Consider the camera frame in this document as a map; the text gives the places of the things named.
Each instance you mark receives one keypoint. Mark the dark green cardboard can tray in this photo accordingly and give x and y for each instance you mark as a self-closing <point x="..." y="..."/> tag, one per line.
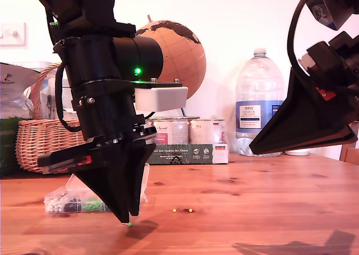
<point x="190" y="154"/>

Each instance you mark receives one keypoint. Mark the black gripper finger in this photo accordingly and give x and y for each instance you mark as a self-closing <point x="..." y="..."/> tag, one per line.
<point x="112" y="182"/>
<point x="303" y="125"/>
<point x="141" y="168"/>

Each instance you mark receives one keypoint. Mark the clear plastic pin organizer box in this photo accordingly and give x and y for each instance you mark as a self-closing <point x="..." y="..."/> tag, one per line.
<point x="73" y="184"/>

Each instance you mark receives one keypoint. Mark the small white round camera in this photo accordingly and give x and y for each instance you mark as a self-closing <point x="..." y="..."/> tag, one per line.
<point x="297" y="153"/>

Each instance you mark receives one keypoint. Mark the brown wooden chair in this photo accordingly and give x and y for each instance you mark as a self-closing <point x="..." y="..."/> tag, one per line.
<point x="350" y="155"/>

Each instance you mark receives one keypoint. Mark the cork globe on metal stand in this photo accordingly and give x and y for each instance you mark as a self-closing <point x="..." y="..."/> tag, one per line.
<point x="179" y="58"/>

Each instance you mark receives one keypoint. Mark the white wall light switch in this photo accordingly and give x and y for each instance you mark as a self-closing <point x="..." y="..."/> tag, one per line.
<point x="12" y="34"/>

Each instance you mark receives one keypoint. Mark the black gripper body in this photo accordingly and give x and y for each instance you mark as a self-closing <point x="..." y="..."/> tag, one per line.
<point x="106" y="111"/>

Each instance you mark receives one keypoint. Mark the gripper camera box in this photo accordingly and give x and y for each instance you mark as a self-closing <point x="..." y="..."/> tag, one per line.
<point x="322" y="10"/>
<point x="161" y="99"/>

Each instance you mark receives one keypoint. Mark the can with white label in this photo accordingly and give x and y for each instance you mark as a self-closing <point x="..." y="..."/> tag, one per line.
<point x="206" y="131"/>

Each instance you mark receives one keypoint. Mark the large clear water bottle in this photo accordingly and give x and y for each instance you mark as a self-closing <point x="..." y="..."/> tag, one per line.
<point x="258" y="83"/>

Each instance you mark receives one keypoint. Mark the can with pink label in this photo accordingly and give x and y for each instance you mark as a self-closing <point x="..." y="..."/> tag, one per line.
<point x="172" y="131"/>

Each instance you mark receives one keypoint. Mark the green ball-head pin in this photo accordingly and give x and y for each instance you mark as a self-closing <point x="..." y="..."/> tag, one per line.
<point x="130" y="224"/>

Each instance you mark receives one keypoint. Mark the green and silver food bag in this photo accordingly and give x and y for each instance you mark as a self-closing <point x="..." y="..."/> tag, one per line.
<point x="11" y="97"/>

